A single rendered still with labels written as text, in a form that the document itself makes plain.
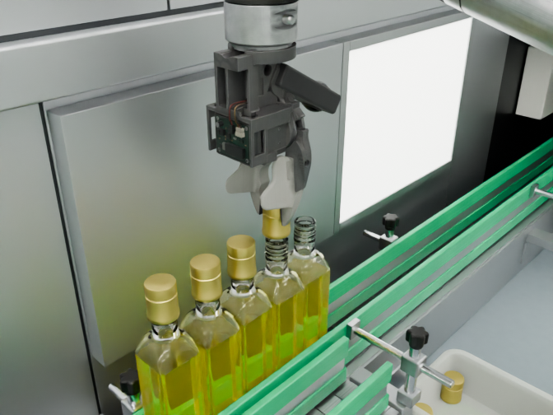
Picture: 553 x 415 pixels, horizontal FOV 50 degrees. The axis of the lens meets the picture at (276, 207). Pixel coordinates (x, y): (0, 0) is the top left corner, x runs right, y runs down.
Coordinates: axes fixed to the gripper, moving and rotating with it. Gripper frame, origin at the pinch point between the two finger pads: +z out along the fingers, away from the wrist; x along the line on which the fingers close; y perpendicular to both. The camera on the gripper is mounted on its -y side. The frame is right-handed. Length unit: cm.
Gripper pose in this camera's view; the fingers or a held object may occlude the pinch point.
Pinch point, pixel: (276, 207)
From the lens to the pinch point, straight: 72.1
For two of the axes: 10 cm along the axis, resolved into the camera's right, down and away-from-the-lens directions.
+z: 0.0, 8.8, 4.7
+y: -7.0, 3.4, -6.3
